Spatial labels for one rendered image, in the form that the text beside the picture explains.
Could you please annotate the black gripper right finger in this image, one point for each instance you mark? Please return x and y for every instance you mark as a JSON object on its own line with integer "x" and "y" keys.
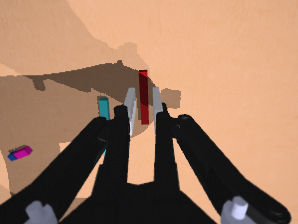
{"x": 235, "y": 199}

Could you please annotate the small blue block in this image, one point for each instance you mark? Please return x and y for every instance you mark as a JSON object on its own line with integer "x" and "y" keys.
{"x": 11, "y": 156}

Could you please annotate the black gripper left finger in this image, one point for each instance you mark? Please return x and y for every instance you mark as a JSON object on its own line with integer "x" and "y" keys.
{"x": 49, "y": 196}

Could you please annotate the red rod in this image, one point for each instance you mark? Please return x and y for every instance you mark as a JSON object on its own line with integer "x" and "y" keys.
{"x": 143, "y": 85}

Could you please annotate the turquoise rod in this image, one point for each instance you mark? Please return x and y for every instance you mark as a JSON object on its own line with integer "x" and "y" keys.
{"x": 104, "y": 108}

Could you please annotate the short magenta block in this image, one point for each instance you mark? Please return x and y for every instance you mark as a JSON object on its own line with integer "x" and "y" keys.
{"x": 23, "y": 152}

